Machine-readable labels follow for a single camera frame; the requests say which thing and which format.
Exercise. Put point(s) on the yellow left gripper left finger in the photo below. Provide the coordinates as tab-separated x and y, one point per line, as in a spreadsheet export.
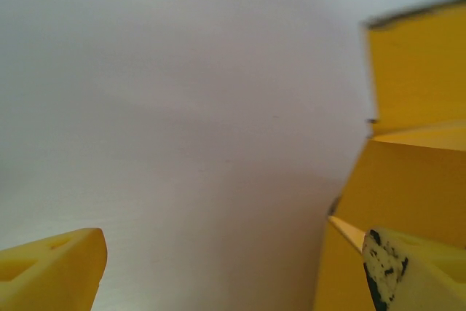
47	274

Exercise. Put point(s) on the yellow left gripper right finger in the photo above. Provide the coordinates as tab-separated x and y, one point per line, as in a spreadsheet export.
429	278

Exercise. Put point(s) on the yellow paper box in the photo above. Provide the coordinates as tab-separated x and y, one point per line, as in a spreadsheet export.
411	70

